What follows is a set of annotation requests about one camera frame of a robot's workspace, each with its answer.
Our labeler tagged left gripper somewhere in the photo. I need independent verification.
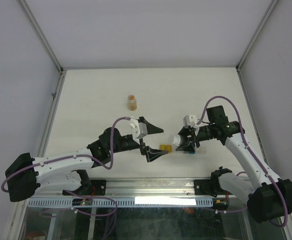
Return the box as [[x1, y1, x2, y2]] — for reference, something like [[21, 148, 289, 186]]
[[109, 117, 169, 161]]

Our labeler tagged white pill bottle blue label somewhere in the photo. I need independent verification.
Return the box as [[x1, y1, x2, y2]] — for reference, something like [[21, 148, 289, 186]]
[[168, 134, 187, 147]]

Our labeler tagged weekly pill organizer strip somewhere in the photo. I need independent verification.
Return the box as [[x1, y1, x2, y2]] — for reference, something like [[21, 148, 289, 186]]
[[159, 143, 196, 155]]

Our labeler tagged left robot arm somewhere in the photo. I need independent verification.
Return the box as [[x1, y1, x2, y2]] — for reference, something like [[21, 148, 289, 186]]
[[1, 116, 168, 202]]

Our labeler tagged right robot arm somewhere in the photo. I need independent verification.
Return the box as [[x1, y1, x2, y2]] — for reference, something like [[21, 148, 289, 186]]
[[171, 105, 292, 223]]

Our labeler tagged clear glass jar gold lid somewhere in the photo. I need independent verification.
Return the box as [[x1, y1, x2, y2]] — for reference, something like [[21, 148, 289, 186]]
[[127, 94, 137, 111]]

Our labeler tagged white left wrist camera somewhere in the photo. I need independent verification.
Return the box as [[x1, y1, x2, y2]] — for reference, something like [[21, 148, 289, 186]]
[[128, 117, 148, 141]]

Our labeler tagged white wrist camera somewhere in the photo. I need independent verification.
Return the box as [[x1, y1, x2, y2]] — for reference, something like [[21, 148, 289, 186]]
[[183, 114, 199, 129], [128, 117, 148, 141]]

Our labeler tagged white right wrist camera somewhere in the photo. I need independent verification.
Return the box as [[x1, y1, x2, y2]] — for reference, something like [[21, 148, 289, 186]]
[[183, 114, 199, 129]]

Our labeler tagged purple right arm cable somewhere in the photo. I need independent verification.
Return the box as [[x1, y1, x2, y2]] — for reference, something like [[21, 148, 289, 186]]
[[197, 96, 291, 228]]

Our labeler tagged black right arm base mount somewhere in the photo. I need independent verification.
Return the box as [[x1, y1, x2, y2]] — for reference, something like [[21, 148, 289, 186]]
[[193, 178, 235, 198]]

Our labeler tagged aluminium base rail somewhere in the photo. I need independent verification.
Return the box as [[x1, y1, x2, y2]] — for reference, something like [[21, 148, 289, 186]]
[[17, 176, 287, 200]]

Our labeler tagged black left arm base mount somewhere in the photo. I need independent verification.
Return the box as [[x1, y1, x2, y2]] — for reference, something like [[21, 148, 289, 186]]
[[70, 179, 107, 196]]

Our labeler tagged white slotted cable duct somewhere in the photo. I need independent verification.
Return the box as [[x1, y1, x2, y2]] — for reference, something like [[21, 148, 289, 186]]
[[27, 196, 213, 209]]

